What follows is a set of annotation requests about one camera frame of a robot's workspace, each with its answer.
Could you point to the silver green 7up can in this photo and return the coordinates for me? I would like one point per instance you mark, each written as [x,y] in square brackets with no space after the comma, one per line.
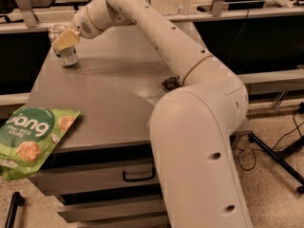
[67,57]

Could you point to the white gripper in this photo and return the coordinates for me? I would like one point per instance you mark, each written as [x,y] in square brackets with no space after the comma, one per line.
[82,25]

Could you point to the green rice chips bag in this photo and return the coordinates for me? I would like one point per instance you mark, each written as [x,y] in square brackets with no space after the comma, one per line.
[29,136]

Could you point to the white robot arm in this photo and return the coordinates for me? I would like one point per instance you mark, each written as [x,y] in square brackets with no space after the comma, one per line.
[191,126]

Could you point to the black floor stand leg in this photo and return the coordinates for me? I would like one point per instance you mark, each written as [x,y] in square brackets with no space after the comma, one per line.
[279,159]

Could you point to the grey drawer cabinet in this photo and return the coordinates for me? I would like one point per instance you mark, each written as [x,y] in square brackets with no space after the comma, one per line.
[115,86]

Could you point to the black bar lower left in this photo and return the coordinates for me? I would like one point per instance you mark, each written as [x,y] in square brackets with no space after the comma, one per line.
[16,201]

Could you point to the black snack bar wrapper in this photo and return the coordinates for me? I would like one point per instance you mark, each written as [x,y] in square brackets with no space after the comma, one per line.
[171,83]

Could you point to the black drawer handle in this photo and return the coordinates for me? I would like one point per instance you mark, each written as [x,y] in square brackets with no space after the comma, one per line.
[136,177]

